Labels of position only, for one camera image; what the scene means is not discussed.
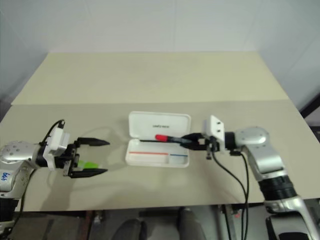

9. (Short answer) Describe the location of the dark table frame beam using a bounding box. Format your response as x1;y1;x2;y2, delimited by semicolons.
14;203;253;214

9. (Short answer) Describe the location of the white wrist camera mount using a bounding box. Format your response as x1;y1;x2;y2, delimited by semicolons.
201;114;226;154
42;127;72;172

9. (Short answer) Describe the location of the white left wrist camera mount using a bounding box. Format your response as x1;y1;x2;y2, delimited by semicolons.
42;127;72;172

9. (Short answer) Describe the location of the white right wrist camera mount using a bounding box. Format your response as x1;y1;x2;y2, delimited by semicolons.
201;114;226;154

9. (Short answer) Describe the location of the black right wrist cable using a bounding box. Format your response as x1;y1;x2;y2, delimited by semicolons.
211;147;248;240

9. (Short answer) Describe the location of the white pencil case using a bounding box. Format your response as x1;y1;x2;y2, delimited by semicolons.
124;110;192;168

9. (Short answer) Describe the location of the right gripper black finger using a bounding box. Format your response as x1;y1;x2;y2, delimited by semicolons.
181;132;204;141
178;140;201;151

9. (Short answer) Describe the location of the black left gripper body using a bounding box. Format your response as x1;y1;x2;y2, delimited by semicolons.
53;140;81;179

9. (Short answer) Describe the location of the green marker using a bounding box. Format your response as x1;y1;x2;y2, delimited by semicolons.
77;161;100;169

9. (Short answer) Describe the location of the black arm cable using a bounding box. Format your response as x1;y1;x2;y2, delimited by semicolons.
230;149;251;210
12;169;29;240

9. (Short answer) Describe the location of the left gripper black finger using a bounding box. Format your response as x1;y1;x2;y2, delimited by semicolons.
70;168;109;179
77;137;111;147

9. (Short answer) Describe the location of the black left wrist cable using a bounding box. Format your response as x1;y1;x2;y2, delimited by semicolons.
38;119;67;147

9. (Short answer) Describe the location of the metal table leg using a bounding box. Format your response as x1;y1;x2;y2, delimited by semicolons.
216;204;242;240
86;210;107;240

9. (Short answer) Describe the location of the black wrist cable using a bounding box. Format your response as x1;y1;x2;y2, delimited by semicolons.
38;119;67;147
211;147;248;240

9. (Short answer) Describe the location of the dark grey rounded shape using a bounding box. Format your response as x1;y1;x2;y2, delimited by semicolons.
116;218;149;240

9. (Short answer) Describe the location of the red-capped black marker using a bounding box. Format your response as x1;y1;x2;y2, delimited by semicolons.
155;133;187;145

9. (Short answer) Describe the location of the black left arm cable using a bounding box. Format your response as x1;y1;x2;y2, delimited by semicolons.
12;169;29;240

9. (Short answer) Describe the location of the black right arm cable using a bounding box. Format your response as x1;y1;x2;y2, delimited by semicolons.
230;149;251;210

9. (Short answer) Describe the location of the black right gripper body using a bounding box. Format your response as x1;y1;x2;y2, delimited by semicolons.
198;133;218;161

